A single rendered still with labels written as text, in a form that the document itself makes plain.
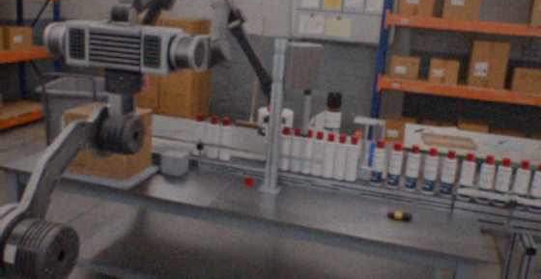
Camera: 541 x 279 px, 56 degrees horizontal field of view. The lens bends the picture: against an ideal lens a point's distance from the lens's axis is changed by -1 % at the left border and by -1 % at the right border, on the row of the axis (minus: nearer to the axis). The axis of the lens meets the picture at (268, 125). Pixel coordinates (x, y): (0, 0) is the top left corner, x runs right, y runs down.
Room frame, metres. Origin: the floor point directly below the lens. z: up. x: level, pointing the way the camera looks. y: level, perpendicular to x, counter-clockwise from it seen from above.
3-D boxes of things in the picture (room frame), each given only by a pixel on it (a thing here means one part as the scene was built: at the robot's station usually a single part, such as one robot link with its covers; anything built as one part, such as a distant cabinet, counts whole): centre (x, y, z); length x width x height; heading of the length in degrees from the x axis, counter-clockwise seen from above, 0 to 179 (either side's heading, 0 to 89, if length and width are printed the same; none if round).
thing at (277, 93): (2.16, -0.03, 1.16); 0.04 x 0.04 x 0.67; 74
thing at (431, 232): (2.53, 0.04, 0.82); 2.10 x 1.31 x 0.02; 74
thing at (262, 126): (2.92, -0.04, 0.95); 0.20 x 0.20 x 0.14
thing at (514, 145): (3.45, -1.66, 0.81); 0.32 x 0.24 x 0.01; 151
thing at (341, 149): (2.22, -0.34, 0.98); 0.05 x 0.05 x 0.20
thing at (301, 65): (2.20, -0.11, 1.38); 0.17 x 0.10 x 0.19; 129
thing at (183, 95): (6.06, 1.36, 0.70); 1.20 x 0.82 x 1.39; 81
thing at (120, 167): (2.21, 0.71, 0.99); 0.30 x 0.24 x 0.27; 75
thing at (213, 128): (2.39, 0.26, 0.98); 0.05 x 0.05 x 0.20
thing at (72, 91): (4.54, 1.69, 0.48); 0.89 x 0.63 x 0.96; 4
